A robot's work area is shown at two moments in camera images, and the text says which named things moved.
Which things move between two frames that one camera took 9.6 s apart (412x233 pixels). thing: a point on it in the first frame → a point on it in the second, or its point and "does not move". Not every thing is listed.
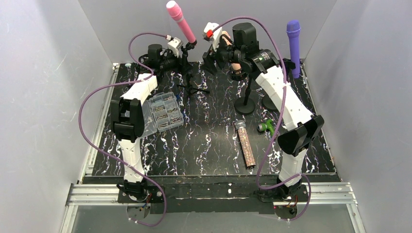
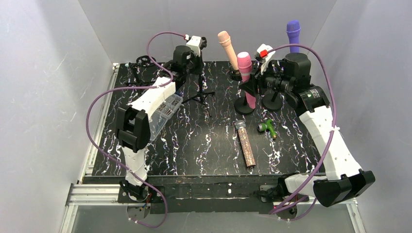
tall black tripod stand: [185, 48] → [200, 93]
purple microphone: [294, 27] does not move
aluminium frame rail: [88, 193] does not move
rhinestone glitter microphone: [240, 125] does not move
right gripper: [212, 55] → [257, 81]
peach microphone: [234, 66] does not move
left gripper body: [185, 53] → [197, 61]
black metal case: [186, 194] does not move
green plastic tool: [268, 125] does not move
